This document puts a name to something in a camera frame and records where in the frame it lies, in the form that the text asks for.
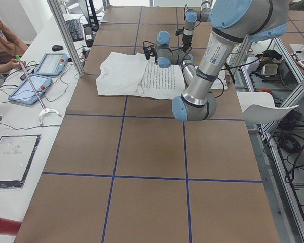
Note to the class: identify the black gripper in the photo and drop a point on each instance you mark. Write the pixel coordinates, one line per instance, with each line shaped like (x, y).
(155, 55)
(186, 40)

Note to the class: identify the white long-sleeve printed shirt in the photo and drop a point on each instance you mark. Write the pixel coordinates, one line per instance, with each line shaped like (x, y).
(133, 75)

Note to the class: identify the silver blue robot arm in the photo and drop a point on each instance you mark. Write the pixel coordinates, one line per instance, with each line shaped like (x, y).
(192, 19)
(232, 22)

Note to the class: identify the black keyboard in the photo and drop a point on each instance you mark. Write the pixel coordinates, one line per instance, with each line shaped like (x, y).
(74, 29)

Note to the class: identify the black computer mouse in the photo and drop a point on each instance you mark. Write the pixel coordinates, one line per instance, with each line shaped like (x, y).
(57, 48)

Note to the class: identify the upper blue teach pendant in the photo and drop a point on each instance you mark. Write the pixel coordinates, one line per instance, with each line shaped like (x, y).
(52, 64)

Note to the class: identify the blue teach pendant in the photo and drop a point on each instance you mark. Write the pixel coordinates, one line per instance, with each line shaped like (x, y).
(24, 93)
(52, 64)

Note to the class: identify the white plastic chair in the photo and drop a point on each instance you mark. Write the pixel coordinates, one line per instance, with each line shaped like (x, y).
(259, 107)

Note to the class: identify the pink reacher grabber stick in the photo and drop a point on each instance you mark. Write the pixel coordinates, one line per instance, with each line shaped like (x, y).
(45, 110)

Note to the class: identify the lower blue teach pendant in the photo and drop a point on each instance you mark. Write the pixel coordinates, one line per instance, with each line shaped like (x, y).
(24, 93)

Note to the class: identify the person in brown shirt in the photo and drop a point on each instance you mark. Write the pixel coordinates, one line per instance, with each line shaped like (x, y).
(10, 47)

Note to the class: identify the black framed plastic sheet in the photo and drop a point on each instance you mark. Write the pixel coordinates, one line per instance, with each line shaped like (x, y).
(16, 156)

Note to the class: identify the red cylinder object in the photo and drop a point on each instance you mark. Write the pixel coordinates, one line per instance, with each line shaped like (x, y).
(9, 227)

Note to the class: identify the grey aluminium frame post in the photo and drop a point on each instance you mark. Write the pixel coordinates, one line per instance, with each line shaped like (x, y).
(59, 18)

